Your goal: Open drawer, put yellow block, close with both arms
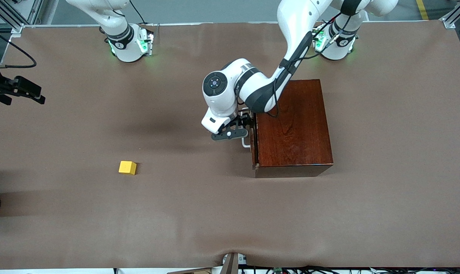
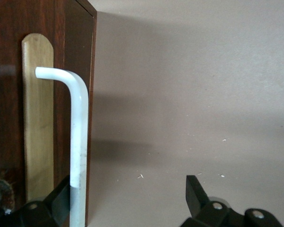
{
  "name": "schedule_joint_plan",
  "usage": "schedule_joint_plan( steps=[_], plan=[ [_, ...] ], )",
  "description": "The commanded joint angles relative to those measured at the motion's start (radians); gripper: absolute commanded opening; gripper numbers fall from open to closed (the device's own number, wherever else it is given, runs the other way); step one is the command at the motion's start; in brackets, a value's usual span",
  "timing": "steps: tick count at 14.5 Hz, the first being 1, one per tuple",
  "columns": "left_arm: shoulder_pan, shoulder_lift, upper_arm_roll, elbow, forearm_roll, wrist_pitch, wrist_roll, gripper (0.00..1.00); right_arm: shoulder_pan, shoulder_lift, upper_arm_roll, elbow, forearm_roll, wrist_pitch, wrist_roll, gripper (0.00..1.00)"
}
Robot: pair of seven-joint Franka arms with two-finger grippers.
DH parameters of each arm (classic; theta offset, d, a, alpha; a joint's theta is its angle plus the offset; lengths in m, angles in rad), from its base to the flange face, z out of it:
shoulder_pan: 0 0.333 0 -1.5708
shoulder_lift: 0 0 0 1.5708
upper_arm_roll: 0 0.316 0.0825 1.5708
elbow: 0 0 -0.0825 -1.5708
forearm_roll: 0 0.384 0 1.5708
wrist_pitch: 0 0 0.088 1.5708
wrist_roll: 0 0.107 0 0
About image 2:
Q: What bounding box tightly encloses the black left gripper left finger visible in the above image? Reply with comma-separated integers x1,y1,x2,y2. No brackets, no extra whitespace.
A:
0,176,71,227

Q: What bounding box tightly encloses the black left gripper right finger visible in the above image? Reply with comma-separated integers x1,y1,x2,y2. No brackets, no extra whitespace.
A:
179,175,282,227

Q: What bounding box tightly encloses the white drawer handle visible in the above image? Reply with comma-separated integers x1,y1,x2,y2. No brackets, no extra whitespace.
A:
35,67,89,227

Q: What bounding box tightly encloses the dark wood drawer cabinet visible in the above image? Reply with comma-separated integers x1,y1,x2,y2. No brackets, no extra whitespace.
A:
63,0,98,227

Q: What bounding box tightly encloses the light wood handle plate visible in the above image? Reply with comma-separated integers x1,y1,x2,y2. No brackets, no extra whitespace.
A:
21,33,55,202

